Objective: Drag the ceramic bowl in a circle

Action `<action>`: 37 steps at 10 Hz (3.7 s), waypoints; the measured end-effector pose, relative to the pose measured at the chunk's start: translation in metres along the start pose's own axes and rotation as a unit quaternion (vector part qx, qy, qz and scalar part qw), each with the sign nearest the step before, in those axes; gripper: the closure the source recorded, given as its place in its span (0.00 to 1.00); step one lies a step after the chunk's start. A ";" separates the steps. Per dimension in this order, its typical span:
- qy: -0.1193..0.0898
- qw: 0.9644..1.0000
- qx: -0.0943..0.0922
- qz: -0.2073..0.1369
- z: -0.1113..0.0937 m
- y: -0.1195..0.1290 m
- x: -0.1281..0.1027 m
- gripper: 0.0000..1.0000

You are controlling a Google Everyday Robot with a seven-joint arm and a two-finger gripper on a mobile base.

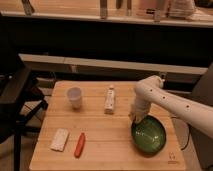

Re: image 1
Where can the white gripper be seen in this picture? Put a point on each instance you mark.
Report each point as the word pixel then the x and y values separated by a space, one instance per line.
pixel 139 109

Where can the orange carrot toy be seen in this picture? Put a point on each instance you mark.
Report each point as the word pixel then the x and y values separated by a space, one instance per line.
pixel 80 145

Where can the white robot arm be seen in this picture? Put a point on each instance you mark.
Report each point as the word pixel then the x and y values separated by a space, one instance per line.
pixel 149 90

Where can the green ceramic bowl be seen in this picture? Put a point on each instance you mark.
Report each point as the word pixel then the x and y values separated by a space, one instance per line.
pixel 149 136

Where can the white plastic cup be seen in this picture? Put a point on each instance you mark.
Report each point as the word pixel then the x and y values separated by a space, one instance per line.
pixel 74 95

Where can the white sponge block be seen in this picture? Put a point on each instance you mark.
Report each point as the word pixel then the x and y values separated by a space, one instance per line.
pixel 59 140

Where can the black chair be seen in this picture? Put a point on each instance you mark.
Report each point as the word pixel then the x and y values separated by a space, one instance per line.
pixel 20 98

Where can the white tube with cap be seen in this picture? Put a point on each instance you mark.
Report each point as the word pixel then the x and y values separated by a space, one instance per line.
pixel 109 105

